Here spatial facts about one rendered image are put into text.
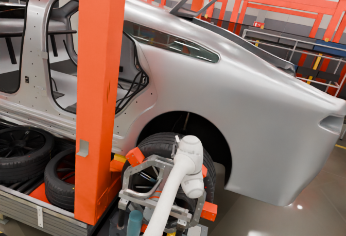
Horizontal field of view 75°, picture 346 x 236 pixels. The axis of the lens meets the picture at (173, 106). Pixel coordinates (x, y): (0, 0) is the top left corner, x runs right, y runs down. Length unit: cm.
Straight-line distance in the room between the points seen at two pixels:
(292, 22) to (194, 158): 989
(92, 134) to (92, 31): 56
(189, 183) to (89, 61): 76
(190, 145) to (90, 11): 76
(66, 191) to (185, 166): 134
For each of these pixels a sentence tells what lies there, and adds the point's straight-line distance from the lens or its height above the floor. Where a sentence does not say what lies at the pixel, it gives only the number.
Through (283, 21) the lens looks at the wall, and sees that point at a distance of 1060.
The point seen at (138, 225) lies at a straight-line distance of 164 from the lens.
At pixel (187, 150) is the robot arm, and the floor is 144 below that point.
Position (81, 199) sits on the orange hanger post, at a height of 72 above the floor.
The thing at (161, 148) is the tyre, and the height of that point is 116.
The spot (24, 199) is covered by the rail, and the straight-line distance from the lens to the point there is 228.
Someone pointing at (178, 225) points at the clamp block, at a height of 94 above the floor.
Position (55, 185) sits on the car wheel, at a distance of 216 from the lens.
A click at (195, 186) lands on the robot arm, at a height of 128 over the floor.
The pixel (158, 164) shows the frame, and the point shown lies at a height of 111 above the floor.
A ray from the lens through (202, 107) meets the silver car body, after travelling 163.
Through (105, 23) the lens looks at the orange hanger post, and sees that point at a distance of 116.
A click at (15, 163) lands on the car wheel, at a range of 248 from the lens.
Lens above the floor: 196
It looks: 22 degrees down
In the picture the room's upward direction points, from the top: 11 degrees clockwise
